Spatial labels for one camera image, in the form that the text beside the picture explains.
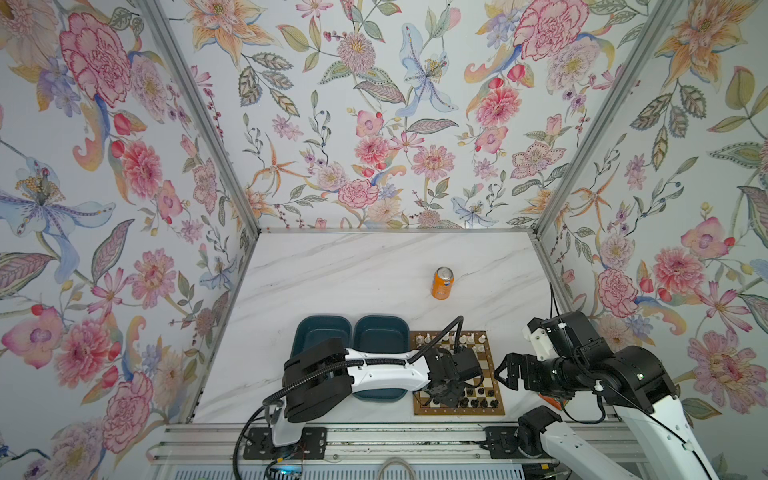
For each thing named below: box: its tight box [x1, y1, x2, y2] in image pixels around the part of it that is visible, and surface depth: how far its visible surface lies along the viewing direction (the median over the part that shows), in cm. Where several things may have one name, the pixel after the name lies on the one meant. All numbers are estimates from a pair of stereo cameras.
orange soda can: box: [431, 266, 455, 301], surface depth 97 cm
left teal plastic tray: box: [290, 315, 353, 359], surface depth 92 cm
